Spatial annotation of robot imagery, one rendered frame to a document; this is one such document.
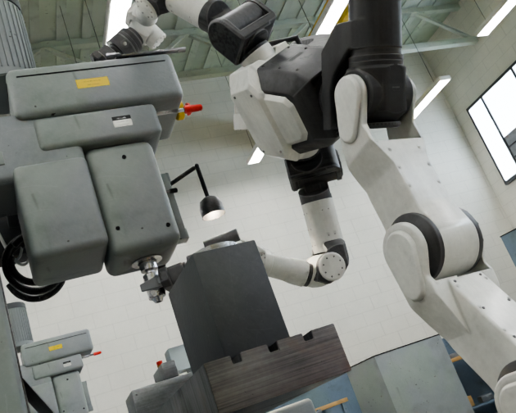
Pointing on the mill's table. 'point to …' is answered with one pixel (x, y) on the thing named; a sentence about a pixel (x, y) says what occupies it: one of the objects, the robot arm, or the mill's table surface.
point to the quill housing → (132, 206)
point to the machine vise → (156, 391)
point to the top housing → (96, 88)
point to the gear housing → (100, 129)
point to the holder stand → (225, 303)
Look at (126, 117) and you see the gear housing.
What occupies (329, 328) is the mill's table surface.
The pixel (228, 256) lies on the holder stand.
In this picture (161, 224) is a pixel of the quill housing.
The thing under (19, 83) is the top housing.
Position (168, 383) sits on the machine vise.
